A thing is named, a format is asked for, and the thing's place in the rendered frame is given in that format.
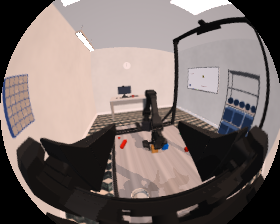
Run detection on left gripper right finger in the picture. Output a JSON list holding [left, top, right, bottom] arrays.
[[178, 121, 248, 182]]

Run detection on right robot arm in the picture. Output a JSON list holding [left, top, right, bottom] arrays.
[[143, 90, 165, 150]]

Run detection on blue cube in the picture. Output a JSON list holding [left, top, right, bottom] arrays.
[[162, 143, 168, 150]]

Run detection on grey mug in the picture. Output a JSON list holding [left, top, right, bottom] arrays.
[[131, 188, 149, 198]]

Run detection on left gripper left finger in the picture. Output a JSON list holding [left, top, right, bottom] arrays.
[[40, 123, 116, 192]]

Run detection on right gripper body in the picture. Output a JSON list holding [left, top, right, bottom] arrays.
[[142, 134, 168, 148]]

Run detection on red rectangular block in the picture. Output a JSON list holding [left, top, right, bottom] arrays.
[[120, 139, 127, 149]]

